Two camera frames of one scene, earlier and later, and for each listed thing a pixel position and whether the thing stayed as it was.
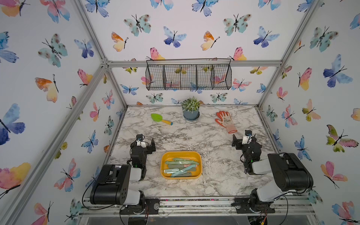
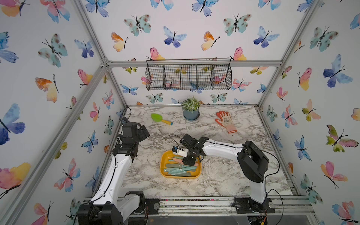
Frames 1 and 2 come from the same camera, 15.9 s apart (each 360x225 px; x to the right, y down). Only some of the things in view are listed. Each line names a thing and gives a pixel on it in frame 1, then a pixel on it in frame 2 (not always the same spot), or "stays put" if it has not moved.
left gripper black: (148, 149) -> (142, 135)
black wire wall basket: (186, 74) stays put
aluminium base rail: (295, 205) stays put
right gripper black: (235, 142) -> (188, 162)
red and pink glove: (227, 122) stays put
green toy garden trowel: (158, 118) stays put
